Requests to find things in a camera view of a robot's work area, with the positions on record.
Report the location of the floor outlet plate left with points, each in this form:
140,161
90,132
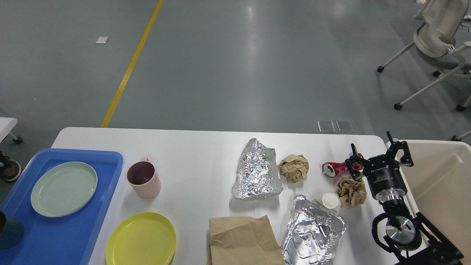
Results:
326,126

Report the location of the pink mug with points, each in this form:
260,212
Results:
143,178

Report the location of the blue plastic tray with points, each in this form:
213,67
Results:
66,240

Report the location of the white side table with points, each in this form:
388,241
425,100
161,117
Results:
6,126

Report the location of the brown paper bag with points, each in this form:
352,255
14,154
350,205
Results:
243,240

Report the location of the crushed red can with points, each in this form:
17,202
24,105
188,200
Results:
332,169

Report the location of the crumpled aluminium foil sheet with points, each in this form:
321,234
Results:
257,173

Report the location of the dark teal mug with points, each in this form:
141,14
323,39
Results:
11,231

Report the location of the person in khaki trousers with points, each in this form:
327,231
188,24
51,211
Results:
10,170

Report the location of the white office chair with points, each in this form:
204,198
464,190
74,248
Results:
435,42

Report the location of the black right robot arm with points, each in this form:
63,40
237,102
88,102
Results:
414,240

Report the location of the crumpled brown paper ball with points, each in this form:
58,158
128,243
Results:
294,168

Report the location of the crumpled brown paper wad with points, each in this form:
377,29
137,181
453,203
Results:
351,193

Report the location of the beige plastic bin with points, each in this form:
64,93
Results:
440,183

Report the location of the aluminium foil tray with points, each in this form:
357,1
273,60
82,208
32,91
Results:
313,233

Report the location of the floor outlet plate right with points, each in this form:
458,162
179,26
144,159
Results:
345,126

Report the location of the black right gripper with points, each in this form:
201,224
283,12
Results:
387,178

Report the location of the pale green plate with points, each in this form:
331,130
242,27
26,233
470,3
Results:
64,189

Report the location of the white paper cup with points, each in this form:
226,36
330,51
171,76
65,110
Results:
330,201

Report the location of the yellow plate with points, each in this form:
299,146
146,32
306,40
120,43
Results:
146,238

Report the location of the floor outlet plate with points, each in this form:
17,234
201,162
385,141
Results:
345,126
326,126

